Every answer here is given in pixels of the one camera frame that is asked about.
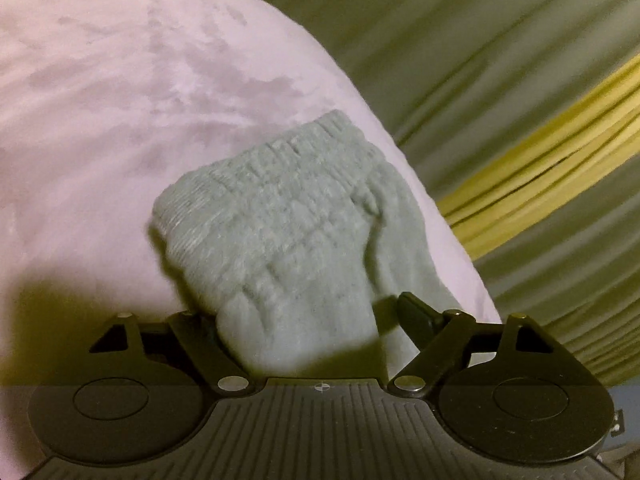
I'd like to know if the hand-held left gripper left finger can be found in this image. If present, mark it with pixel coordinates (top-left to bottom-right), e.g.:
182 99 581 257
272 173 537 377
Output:
89 311 252 396

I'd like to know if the yellow curtain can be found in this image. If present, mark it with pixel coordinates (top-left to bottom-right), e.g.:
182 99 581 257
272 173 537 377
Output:
437 54 640 262

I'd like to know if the pink blanket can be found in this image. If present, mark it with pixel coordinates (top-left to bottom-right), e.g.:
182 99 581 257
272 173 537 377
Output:
0 0 503 480

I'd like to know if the light green knitted sock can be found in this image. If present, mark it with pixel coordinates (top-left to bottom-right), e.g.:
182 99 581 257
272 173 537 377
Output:
150 108 464 379

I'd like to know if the grey-green curtain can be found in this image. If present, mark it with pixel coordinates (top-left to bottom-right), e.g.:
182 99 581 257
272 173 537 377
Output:
200 0 640 388

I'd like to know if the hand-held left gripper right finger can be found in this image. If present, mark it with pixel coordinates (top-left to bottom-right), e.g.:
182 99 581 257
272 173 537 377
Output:
388 291 557 400

